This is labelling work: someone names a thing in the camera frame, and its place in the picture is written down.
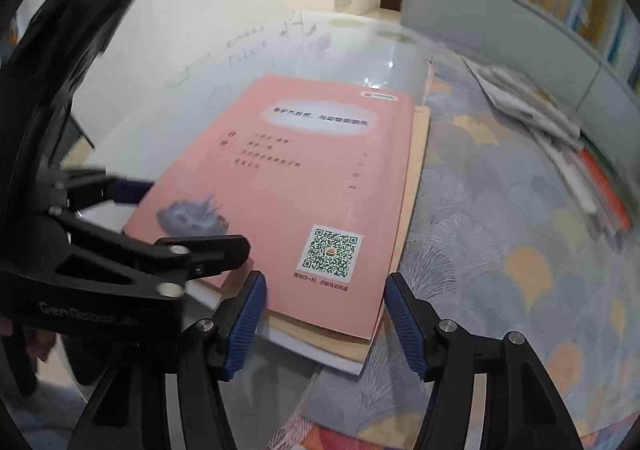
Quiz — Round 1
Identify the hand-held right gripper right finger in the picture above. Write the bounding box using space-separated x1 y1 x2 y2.
385 271 586 450

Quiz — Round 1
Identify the cream illustrated book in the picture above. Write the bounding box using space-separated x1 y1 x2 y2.
187 103 432 377

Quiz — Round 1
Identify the white book black stripe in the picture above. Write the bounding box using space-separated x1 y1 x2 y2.
527 123 603 218

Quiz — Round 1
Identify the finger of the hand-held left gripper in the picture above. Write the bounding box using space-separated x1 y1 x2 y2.
47 167 155 216
47 210 251 300

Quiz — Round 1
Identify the white book yellow figure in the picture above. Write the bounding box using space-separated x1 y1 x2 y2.
462 55 583 143

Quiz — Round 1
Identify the plain green book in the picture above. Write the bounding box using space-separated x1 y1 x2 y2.
580 135 617 173

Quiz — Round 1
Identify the person's trouser leg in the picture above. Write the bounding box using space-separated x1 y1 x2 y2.
0 375 88 450

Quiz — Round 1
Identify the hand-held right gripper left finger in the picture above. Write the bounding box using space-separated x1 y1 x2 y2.
75 270 268 450

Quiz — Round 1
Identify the pink book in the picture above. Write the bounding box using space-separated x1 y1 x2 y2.
122 74 416 342

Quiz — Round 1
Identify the white bookshelf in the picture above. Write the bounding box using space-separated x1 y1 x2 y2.
402 0 640 141

